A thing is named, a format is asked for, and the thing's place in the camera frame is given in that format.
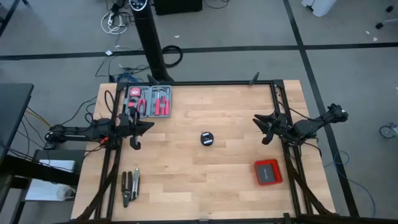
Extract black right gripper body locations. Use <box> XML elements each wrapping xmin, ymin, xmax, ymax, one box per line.
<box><xmin>262</xmin><ymin>110</ymin><xmax>295</xmax><ymax>146</ymax></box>

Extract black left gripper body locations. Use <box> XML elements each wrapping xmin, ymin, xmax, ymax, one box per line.
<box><xmin>118</xmin><ymin>105</ymin><xmax>142</xmax><ymax>151</ymax></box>

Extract clear plastic cup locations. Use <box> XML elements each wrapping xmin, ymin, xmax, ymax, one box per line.
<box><xmin>56</xmin><ymin>185</ymin><xmax>76</xmax><ymax>201</ymax></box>

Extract red square tray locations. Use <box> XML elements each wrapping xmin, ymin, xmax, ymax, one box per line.
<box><xmin>254</xmin><ymin>159</ymin><xmax>284</xmax><ymax>187</ymax></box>

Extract black tower fan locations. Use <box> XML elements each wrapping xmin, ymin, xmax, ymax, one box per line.
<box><xmin>128</xmin><ymin>0</ymin><xmax>175</xmax><ymax>83</ymax></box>

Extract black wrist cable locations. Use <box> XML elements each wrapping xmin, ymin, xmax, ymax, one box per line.
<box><xmin>273</xmin><ymin>99</ymin><xmax>315</xmax><ymax>122</ymax></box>
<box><xmin>104</xmin><ymin>89</ymin><xmax>118</xmax><ymax>115</ymax></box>

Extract black wire stripper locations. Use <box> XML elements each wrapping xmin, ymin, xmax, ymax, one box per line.
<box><xmin>121</xmin><ymin>170</ymin><xmax>133</xmax><ymax>208</ymax></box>

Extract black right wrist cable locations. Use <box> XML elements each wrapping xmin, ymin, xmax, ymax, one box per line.
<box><xmin>273</xmin><ymin>99</ymin><xmax>315</xmax><ymax>122</ymax></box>

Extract red-handled pliers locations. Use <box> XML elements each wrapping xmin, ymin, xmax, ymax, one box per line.
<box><xmin>136</xmin><ymin>89</ymin><xmax>149</xmax><ymax>116</ymax></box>

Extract grey tool kit case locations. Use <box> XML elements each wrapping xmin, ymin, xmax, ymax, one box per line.
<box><xmin>123</xmin><ymin>85</ymin><xmax>173</xmax><ymax>118</ymax></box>

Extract grey caster wheel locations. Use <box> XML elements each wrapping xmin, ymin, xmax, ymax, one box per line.
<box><xmin>379</xmin><ymin>122</ymin><xmax>398</xmax><ymax>139</ymax></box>

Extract tangled blue cable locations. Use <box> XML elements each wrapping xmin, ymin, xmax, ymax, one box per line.
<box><xmin>116</xmin><ymin>72</ymin><xmax>144</xmax><ymax>83</ymax></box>

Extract black wire spool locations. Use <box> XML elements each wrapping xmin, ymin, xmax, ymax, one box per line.
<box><xmin>200</xmin><ymin>131</ymin><xmax>215</xmax><ymax>146</ymax></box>

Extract red-handled screwdriver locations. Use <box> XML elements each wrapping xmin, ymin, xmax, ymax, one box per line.
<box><xmin>161</xmin><ymin>88</ymin><xmax>171</xmax><ymax>116</ymax></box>

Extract yellow cable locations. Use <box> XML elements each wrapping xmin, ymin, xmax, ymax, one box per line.
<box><xmin>24</xmin><ymin>108</ymin><xmax>52</xmax><ymax>128</ymax></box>

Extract black floor box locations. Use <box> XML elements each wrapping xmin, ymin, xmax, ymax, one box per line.
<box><xmin>154</xmin><ymin>0</ymin><xmax>203</xmax><ymax>16</ymax></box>

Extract long blue cable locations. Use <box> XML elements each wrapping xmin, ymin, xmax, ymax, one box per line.
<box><xmin>323</xmin><ymin>151</ymin><xmax>377</xmax><ymax>218</ymax></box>

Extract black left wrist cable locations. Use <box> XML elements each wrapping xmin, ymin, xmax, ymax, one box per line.
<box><xmin>104</xmin><ymin>89</ymin><xmax>118</xmax><ymax>115</ymax></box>

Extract black desk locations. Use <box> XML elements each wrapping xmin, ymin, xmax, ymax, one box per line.
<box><xmin>0</xmin><ymin>82</ymin><xmax>81</xmax><ymax>224</ymax></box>

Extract black coiled cable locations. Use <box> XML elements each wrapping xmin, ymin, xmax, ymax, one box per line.
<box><xmin>161</xmin><ymin>45</ymin><xmax>183</xmax><ymax>68</ymax></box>

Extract office chair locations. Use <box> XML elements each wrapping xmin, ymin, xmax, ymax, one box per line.
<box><xmin>374</xmin><ymin>4</ymin><xmax>398</xmax><ymax>30</ymax></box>

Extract dark grey rectangular block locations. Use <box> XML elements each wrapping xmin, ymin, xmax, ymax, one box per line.
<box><xmin>257</xmin><ymin>163</ymin><xmax>277</xmax><ymax>184</ymax></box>

